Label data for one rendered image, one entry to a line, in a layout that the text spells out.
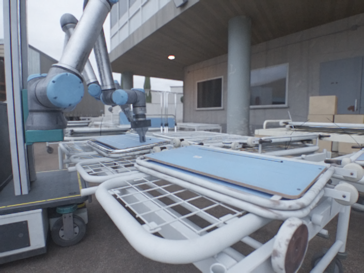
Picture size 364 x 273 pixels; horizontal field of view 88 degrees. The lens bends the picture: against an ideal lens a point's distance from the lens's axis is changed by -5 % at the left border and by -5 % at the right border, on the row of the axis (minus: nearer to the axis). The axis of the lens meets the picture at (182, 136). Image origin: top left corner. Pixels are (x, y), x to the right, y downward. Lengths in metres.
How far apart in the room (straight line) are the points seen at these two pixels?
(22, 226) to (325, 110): 4.11
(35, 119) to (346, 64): 6.54
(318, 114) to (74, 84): 3.81
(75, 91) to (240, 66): 4.86
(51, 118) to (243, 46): 5.09
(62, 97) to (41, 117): 0.21
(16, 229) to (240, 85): 5.09
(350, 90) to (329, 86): 0.50
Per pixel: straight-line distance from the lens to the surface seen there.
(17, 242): 1.31
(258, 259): 0.50
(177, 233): 0.57
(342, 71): 6.68
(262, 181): 0.64
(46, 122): 1.16
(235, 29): 5.87
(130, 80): 12.04
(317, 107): 4.16
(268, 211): 0.54
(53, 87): 0.99
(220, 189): 0.59
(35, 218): 1.25
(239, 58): 5.60
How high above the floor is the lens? 0.74
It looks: 6 degrees down
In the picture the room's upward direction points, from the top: straight up
